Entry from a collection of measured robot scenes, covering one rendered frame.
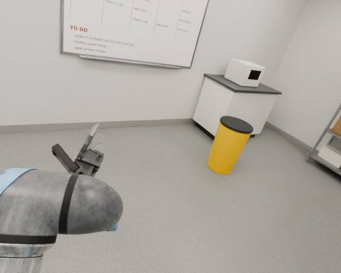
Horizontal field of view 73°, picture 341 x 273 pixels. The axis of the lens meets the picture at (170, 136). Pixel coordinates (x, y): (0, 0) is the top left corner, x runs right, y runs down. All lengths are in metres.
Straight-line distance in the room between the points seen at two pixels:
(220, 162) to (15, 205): 2.61
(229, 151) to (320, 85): 2.54
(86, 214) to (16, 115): 2.70
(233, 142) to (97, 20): 2.02
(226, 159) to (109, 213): 2.47
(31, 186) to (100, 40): 2.56
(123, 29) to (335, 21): 3.48
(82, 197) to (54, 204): 0.05
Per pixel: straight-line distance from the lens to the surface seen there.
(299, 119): 5.00
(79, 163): 0.85
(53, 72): 2.95
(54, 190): 0.47
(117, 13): 2.97
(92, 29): 2.90
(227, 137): 2.75
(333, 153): 4.41
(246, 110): 3.81
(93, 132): 0.84
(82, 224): 0.48
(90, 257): 1.91
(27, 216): 0.48
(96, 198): 0.47
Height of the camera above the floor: 1.60
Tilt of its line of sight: 27 degrees down
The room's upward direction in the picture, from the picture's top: 15 degrees clockwise
